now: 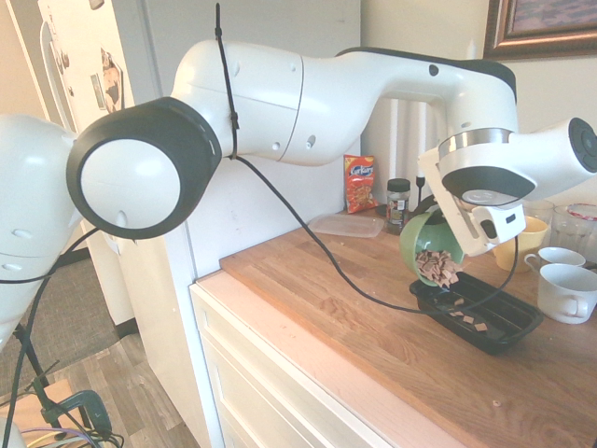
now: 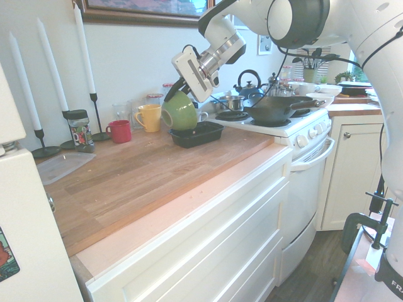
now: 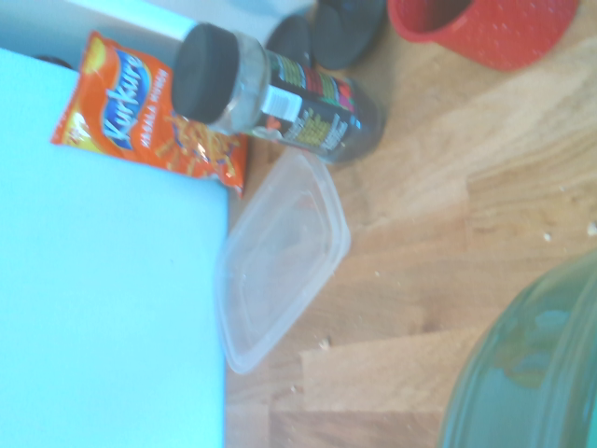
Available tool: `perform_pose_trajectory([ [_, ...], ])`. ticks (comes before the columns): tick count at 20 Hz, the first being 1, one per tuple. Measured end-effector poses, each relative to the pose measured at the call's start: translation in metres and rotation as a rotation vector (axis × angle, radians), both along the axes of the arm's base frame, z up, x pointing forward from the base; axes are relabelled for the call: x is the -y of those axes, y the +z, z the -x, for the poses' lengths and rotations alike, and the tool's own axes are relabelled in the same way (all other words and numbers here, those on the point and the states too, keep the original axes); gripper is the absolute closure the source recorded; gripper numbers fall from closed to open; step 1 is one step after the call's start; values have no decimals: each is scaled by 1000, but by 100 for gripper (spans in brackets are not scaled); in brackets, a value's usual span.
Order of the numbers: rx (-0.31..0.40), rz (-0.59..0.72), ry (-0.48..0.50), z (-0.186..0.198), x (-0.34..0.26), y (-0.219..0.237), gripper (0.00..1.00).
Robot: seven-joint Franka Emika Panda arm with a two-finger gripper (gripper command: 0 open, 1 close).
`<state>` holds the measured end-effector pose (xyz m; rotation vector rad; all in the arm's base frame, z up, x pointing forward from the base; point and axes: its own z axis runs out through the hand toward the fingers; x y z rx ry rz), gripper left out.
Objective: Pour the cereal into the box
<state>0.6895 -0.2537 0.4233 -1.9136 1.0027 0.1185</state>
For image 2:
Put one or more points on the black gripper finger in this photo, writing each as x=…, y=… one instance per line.
x=173, y=92
x=188, y=90

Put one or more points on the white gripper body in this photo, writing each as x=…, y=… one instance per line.
x=192, y=75

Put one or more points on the green ceramic bowl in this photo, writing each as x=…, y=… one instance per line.
x=181, y=111

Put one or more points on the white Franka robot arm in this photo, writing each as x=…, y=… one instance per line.
x=352, y=37

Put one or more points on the black plastic tray box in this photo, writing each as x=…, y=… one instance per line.
x=195, y=138

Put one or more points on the jar with red checked lid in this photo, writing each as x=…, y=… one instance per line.
x=155, y=99
x=168, y=89

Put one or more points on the white mug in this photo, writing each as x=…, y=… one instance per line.
x=201, y=115

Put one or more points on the yellow mug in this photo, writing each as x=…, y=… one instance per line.
x=151, y=118

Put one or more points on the clear glass mug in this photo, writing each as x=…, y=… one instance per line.
x=135, y=113
x=120, y=113

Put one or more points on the stainless steel pot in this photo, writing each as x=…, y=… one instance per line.
x=231, y=103

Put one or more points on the blue kettle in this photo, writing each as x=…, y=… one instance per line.
x=250, y=86

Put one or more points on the red mug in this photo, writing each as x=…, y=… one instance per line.
x=121, y=132

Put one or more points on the dark framed picture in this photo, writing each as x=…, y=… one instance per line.
x=141, y=12

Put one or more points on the french press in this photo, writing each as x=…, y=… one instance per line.
x=273, y=83

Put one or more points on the black wok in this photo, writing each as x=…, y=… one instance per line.
x=270, y=110

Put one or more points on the tall jar with red lid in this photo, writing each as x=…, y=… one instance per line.
x=286, y=74

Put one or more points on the white taper candle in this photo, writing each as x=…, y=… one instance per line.
x=53, y=66
x=25, y=85
x=84, y=50

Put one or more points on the black-lidded snack jar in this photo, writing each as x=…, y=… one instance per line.
x=81, y=132

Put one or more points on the white cup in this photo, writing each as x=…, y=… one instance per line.
x=307, y=89

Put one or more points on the green utensil pot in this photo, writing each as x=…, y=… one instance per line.
x=309, y=75

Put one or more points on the white shallow bowl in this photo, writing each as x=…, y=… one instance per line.
x=321, y=99

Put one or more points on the clear plastic lid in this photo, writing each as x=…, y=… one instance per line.
x=63, y=165

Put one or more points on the white deep bowl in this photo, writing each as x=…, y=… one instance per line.
x=329, y=89

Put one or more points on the white kitchen stove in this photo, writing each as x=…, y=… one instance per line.
x=302, y=176

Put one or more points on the small succulent plant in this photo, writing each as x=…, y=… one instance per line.
x=344, y=76

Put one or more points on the white kitchen drawer cabinet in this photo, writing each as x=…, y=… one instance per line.
x=201, y=245

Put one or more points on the black pan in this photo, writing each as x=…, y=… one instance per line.
x=354, y=88

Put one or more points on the white cabinet with knob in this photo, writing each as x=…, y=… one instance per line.
x=349, y=176

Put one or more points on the white refrigerator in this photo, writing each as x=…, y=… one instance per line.
x=28, y=220

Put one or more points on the green metal clamp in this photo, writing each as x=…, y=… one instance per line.
x=378, y=217

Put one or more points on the colourful fridge magnet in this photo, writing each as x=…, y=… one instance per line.
x=6, y=255

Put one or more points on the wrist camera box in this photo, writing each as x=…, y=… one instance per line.
x=214, y=79

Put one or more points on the small wall picture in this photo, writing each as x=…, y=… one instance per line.
x=264, y=45

